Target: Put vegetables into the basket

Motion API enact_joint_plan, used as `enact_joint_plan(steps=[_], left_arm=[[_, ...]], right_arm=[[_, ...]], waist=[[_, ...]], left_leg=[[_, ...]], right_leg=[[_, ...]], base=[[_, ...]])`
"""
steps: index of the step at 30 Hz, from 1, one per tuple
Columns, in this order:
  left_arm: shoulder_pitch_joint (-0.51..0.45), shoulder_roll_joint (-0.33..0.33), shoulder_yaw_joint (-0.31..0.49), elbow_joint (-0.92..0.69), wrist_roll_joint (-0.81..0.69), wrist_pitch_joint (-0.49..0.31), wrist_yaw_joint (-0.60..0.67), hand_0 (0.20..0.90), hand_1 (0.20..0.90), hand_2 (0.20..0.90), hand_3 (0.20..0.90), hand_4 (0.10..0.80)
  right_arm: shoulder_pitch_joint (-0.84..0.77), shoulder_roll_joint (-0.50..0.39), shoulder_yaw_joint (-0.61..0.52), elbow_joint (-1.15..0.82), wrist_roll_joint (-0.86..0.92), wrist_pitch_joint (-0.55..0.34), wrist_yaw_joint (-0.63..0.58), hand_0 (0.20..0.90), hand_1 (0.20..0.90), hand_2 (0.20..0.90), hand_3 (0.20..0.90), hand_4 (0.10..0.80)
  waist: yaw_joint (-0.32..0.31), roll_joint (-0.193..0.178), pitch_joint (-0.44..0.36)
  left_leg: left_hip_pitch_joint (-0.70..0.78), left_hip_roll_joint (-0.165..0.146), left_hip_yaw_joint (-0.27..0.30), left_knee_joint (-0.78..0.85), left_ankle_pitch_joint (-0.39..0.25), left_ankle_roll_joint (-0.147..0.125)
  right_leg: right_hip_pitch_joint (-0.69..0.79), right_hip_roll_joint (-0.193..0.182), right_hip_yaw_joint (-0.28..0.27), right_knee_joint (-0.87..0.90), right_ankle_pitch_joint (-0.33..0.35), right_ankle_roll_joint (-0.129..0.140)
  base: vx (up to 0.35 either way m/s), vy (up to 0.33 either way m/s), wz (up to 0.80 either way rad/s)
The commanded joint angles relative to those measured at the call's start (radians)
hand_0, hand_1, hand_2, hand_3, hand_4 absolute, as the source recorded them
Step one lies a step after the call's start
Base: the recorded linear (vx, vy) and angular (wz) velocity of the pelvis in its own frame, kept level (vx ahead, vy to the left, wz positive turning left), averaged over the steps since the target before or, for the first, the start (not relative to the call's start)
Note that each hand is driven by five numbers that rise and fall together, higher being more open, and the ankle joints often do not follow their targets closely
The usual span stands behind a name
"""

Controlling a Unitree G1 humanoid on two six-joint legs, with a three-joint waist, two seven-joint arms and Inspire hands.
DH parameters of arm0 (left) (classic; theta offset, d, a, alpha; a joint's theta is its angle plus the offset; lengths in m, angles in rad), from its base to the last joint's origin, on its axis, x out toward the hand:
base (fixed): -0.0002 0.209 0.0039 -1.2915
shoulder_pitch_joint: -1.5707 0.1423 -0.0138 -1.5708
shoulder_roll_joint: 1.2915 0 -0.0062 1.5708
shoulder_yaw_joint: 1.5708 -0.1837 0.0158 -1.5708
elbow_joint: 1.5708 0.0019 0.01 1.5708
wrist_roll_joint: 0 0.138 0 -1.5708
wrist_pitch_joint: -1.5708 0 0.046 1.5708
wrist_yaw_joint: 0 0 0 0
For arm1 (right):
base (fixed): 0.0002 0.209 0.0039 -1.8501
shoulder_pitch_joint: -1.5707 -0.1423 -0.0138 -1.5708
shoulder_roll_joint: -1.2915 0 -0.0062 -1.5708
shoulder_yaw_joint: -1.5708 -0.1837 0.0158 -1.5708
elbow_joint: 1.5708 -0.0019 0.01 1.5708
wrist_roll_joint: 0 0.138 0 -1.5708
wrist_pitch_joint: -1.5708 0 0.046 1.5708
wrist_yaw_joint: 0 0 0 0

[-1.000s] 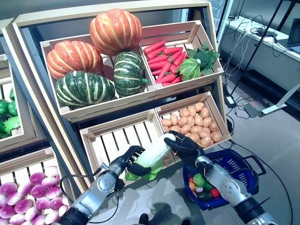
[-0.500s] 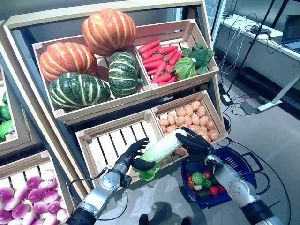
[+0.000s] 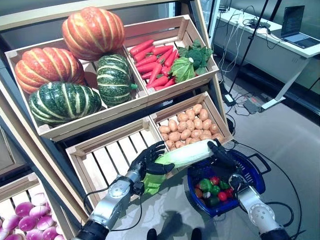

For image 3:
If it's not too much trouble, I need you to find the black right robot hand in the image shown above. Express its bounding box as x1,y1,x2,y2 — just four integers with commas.
206,138,243,178

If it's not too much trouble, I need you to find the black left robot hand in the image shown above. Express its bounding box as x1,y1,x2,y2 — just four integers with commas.
127,140,176,180

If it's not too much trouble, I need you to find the blue plastic shopping basket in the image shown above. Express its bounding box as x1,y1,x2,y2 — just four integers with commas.
186,149,272,218

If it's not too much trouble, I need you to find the wooden cabbage crate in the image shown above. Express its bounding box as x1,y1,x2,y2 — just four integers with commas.
65,117,181,210

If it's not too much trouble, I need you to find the bumpy light green fruit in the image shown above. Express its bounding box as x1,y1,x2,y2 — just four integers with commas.
198,178,214,192

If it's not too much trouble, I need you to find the dark green cucumber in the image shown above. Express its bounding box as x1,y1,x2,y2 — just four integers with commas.
205,196,221,207

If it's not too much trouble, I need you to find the wooden potato crate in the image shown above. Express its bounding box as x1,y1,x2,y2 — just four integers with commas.
149,91,235,153

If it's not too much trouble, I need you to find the grey power strip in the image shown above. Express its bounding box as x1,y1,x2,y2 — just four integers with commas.
242,99,265,115

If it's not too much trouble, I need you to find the wooden pumpkin crate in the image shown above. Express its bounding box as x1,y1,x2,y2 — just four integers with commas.
4,37,150,143

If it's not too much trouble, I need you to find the black power adapter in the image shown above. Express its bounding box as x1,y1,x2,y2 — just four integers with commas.
224,93,238,106

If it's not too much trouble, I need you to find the black robot left foot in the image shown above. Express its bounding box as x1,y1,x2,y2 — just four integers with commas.
146,227,158,240

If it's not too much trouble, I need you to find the black robot foot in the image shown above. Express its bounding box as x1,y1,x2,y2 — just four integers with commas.
190,227,203,240
146,227,158,240

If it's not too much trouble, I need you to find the black robot right foot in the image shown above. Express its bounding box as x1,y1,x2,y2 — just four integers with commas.
190,227,203,240

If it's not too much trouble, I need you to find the red orange carrot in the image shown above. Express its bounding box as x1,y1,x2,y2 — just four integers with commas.
151,44,174,56
136,61,158,74
156,48,174,65
134,54,158,68
129,39,155,57
163,49,178,68
148,63,163,85
145,75,169,89
132,46,155,63

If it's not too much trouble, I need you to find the green striped pumpkin with stem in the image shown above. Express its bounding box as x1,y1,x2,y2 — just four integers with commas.
96,54,138,108

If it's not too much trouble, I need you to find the wooden carrot crate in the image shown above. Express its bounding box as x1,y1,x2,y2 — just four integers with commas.
123,14,218,98

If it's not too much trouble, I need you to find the green cabbage head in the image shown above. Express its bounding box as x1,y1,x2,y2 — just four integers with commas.
169,56,196,84

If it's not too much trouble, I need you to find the dark green broccoli bunch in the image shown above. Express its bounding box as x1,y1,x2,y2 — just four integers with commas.
177,39,214,76

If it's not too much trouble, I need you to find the purple white turnip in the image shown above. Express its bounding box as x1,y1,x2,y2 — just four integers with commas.
15,201,35,217
29,205,50,219
18,216,38,232
31,193,48,207
41,227,60,240
36,216,55,231
24,228,43,240

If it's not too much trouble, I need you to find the white office desk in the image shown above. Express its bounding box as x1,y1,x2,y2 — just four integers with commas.
216,6,320,111

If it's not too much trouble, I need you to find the black tripod stand with sensor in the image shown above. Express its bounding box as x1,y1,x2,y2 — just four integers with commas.
227,0,270,94

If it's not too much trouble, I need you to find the orange striped pumpkin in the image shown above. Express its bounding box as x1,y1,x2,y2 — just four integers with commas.
61,6,125,62
14,47,86,95

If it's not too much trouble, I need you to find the open grey laptop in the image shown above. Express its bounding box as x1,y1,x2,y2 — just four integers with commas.
280,5,320,50

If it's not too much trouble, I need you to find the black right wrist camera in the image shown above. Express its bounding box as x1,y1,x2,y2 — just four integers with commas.
228,175,242,190

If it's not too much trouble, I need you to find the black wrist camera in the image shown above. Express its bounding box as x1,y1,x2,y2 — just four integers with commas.
131,181,146,196
228,175,242,190

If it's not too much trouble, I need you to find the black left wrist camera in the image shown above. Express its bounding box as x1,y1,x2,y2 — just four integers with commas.
131,181,146,196

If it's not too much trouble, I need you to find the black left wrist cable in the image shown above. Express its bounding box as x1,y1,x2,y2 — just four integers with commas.
82,188,143,232

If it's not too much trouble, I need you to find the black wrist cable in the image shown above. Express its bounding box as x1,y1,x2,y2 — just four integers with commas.
268,201,296,228
82,188,143,232

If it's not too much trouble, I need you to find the long black floor cable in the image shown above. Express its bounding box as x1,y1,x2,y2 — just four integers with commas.
232,139,303,238

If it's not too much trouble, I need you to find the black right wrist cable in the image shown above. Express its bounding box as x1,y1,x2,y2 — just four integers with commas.
268,201,296,228

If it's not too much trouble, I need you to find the wooden display shelf frame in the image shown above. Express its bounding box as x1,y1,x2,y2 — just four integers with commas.
0,0,230,240

